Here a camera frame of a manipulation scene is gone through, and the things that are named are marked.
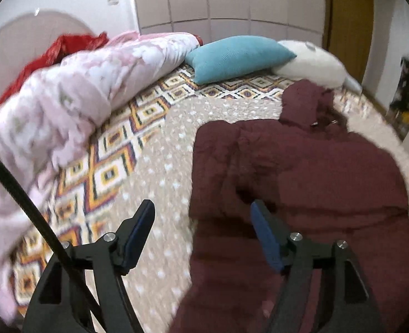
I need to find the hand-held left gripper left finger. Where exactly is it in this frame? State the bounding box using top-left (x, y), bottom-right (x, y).
top-left (22, 199), bottom-right (155, 333)

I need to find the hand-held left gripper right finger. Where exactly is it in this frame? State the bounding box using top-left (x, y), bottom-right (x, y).
top-left (250, 199), bottom-right (387, 333)

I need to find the beige dotted bedspread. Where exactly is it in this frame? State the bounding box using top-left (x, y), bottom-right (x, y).
top-left (8, 64), bottom-right (409, 333)

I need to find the pink floral blanket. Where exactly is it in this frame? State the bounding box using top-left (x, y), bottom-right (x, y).
top-left (0, 31), bottom-right (201, 323)

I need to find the white plush pillow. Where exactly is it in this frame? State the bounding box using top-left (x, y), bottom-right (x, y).
top-left (271, 39), bottom-right (362, 94)

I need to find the teal pillow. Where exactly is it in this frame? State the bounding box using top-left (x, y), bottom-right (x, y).
top-left (184, 36), bottom-right (298, 84)

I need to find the red cloth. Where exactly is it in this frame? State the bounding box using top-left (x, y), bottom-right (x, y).
top-left (0, 32), bottom-right (108, 113)

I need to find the pink padded headboard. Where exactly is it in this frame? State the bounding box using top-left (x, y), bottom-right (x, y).
top-left (0, 11), bottom-right (94, 118)

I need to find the wooden door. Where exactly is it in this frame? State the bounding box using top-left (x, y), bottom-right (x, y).
top-left (324, 0), bottom-right (375, 84)

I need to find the beige wardrobe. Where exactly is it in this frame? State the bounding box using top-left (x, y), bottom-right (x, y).
top-left (132, 0), bottom-right (328, 47)

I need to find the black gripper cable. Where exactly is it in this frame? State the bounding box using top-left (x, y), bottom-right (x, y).
top-left (0, 143), bottom-right (110, 333)

